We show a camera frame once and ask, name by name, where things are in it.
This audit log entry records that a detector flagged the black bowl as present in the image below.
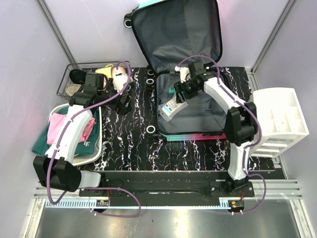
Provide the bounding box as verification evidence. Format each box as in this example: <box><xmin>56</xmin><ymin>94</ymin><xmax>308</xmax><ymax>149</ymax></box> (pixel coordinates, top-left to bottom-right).
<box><xmin>69</xmin><ymin>69</ymin><xmax>87</xmax><ymax>85</ymax></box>

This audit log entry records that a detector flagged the black marble pattern mat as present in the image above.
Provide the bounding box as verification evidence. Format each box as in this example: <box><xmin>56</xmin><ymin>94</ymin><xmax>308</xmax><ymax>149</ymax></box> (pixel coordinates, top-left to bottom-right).
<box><xmin>87</xmin><ymin>66</ymin><xmax>275</xmax><ymax>172</ymax></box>

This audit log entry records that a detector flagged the black wire dish rack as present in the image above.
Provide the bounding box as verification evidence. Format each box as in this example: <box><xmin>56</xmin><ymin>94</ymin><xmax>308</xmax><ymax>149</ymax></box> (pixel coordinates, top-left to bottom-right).
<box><xmin>56</xmin><ymin>61</ymin><xmax>118</xmax><ymax>101</ymax></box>

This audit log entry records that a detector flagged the white packet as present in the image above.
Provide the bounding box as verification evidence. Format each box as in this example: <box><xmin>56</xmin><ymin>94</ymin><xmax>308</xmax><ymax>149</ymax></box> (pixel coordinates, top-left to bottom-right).
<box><xmin>159</xmin><ymin>96</ymin><xmax>188</xmax><ymax>122</ymax></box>

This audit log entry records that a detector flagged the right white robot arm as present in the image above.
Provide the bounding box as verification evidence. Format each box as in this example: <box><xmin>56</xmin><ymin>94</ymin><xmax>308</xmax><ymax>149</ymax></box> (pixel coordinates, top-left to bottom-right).
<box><xmin>174</xmin><ymin>60</ymin><xmax>259</xmax><ymax>197</ymax></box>

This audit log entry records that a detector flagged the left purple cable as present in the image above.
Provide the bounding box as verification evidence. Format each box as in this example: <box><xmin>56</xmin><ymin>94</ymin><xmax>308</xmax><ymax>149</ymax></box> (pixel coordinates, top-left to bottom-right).
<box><xmin>46</xmin><ymin>61</ymin><xmax>142</xmax><ymax>218</ymax></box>

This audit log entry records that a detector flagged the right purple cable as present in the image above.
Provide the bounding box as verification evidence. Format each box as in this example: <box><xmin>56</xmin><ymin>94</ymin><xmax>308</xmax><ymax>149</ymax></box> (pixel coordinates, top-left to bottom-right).
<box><xmin>177</xmin><ymin>55</ymin><xmax>267</xmax><ymax>216</ymax></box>

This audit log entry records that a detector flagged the aluminium frame rail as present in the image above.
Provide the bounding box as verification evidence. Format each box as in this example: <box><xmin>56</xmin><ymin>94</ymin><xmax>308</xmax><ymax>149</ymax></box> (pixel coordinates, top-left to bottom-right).
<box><xmin>33</xmin><ymin>179</ymin><xmax>304</xmax><ymax>210</ymax></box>

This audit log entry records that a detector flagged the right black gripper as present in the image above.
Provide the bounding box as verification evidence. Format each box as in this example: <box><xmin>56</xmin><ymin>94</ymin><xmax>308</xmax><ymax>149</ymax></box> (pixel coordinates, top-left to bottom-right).
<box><xmin>173</xmin><ymin>77</ymin><xmax>200</xmax><ymax>105</ymax></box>

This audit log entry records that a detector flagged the plain pink mug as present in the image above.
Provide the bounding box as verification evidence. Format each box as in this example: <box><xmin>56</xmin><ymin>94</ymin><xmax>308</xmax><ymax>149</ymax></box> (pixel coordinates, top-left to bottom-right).
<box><xmin>111</xmin><ymin>66</ymin><xmax>125</xmax><ymax>78</ymax></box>

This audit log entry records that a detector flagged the white drawer organizer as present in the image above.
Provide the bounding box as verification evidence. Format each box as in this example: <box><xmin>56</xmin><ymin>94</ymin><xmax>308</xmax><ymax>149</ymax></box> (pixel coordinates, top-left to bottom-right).
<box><xmin>249</xmin><ymin>87</ymin><xmax>309</xmax><ymax>158</ymax></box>

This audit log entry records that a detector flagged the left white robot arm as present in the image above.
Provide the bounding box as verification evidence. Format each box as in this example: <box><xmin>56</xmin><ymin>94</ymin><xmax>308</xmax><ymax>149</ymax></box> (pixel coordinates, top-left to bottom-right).
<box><xmin>33</xmin><ymin>68</ymin><xmax>131</xmax><ymax>196</ymax></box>

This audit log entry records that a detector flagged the pink cloth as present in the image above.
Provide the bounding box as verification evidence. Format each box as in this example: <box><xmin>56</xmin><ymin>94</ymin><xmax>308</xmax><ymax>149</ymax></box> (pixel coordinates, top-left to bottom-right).
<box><xmin>47</xmin><ymin>113</ymin><xmax>96</xmax><ymax>145</ymax></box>

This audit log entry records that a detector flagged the white plastic basin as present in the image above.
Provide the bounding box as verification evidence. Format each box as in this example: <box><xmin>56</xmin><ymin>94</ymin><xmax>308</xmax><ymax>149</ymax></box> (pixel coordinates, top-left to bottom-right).
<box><xmin>45</xmin><ymin>104</ymin><xmax>102</xmax><ymax>166</ymax></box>

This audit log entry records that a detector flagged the pink and teal kids suitcase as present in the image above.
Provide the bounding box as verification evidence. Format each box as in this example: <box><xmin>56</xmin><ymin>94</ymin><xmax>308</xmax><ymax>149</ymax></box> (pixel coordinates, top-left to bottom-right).
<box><xmin>123</xmin><ymin>0</ymin><xmax>226</xmax><ymax>141</ymax></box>

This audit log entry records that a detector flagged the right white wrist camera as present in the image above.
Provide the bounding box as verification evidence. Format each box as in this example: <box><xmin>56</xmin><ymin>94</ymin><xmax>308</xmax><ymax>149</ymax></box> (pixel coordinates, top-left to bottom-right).
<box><xmin>174</xmin><ymin>66</ymin><xmax>191</xmax><ymax>83</ymax></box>

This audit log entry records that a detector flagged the yellow mug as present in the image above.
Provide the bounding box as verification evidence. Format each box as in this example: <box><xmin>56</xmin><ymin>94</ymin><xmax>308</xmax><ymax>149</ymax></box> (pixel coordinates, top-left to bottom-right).
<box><xmin>95</xmin><ymin>64</ymin><xmax>114</xmax><ymax>78</ymax></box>

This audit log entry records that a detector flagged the purple cable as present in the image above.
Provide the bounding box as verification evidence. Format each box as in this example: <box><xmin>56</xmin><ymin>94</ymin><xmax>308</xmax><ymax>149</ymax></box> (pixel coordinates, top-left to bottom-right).
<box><xmin>177</xmin><ymin>55</ymin><xmax>267</xmax><ymax>216</ymax></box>
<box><xmin>46</xmin><ymin>61</ymin><xmax>142</xmax><ymax>218</ymax></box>

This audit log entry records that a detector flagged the speckled grey plate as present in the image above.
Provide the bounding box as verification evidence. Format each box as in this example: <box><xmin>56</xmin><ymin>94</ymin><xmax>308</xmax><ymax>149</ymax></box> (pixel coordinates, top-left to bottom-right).
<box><xmin>65</xmin><ymin>84</ymin><xmax>81</xmax><ymax>97</ymax></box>

